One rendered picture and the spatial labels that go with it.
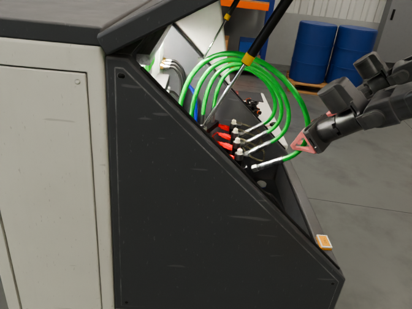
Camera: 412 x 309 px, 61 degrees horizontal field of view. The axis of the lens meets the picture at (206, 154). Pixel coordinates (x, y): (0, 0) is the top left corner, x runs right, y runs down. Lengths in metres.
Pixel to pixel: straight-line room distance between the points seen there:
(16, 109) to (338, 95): 0.66
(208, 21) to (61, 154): 0.78
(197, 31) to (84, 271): 0.88
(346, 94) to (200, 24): 0.68
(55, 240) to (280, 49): 7.00
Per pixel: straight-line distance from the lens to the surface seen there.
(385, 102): 0.79
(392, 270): 2.67
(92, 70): 0.67
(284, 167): 1.41
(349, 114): 0.85
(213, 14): 1.33
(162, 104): 0.67
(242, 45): 6.44
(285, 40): 7.58
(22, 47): 0.71
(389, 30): 7.64
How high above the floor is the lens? 1.60
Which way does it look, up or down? 28 degrees down
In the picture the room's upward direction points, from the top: 6 degrees clockwise
